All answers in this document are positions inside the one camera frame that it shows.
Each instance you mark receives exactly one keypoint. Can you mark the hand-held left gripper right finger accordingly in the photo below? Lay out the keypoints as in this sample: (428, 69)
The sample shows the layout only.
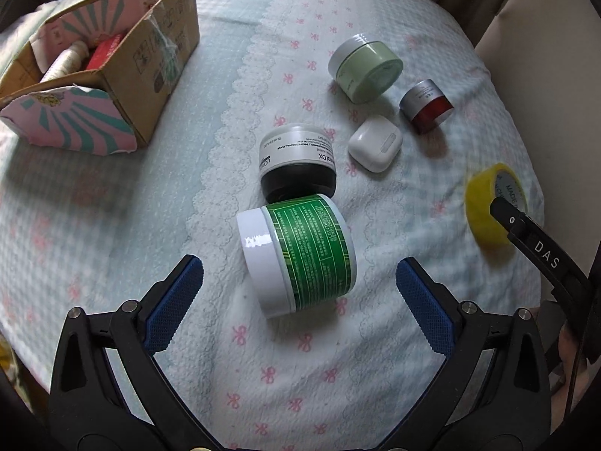
(422, 301)

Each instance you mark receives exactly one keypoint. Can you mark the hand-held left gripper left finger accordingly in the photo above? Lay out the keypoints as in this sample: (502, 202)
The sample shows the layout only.
(176, 301)

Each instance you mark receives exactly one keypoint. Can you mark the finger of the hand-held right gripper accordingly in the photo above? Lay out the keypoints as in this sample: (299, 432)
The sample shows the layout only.
(511, 220)

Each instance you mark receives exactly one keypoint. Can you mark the yellow tape roll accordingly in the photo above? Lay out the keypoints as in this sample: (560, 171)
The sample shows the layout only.
(481, 202)

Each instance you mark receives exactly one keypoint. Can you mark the green jar with white lid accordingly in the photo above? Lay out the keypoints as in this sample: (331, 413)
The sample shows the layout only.
(310, 256)

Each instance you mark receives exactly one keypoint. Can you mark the cardboard box with patterned flaps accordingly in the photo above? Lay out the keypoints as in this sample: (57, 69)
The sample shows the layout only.
(141, 70)

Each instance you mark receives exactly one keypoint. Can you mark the red jar with silver lid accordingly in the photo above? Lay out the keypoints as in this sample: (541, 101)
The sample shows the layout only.
(427, 105)

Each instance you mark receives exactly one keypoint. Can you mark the white earbuds case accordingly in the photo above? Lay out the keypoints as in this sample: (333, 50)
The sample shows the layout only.
(375, 143)

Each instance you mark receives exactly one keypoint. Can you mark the black jar with white label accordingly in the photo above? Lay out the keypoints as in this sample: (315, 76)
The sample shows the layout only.
(298, 169)

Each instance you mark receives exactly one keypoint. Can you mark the light green jar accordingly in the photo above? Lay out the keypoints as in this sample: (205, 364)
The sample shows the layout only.
(364, 68)

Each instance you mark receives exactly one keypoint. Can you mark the red small box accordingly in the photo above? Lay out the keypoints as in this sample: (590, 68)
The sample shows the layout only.
(104, 51)

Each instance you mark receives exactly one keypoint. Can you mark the white thread spool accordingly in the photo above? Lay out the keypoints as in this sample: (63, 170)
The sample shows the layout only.
(63, 61)

